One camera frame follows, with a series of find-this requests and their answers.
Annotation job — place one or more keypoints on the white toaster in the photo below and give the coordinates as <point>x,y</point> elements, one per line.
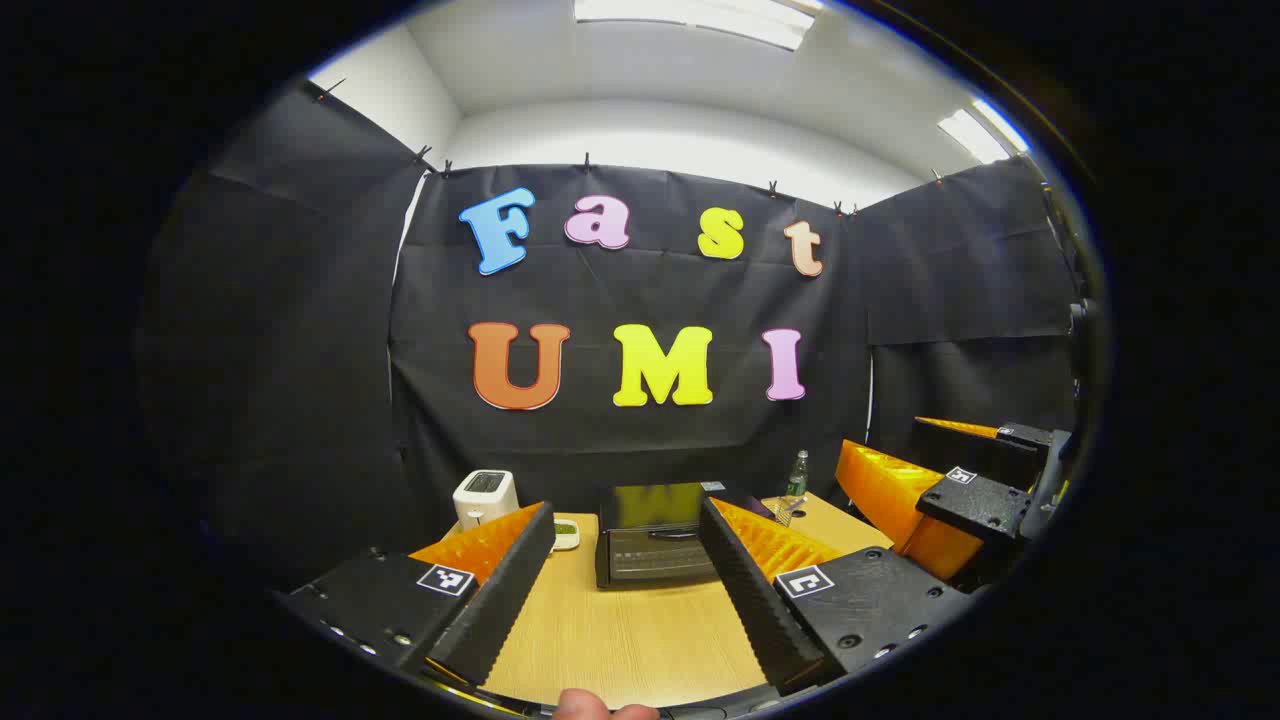
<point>485,495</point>

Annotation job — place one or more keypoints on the black backdrop cloth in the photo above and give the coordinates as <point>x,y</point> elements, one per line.
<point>650,300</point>

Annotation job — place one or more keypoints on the green plastic bottle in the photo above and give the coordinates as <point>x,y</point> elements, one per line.
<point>797,475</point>

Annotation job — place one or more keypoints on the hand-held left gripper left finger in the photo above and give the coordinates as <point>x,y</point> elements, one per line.
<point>505,600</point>

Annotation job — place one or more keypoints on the white divided seed dish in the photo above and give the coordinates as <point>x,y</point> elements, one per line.
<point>566,533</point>

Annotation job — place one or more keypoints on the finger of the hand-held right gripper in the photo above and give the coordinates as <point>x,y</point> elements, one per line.
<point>975,448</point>
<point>975,505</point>

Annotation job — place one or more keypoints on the small ceiling light panel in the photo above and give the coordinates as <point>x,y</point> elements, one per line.
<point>980,130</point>

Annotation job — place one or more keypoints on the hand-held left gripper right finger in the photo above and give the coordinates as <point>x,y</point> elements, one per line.
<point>760,610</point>

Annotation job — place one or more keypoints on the long ceiling light panel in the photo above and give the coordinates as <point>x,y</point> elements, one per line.
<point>700,15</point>

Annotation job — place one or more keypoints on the black electric oven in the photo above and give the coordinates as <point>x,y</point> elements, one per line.
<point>650,545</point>

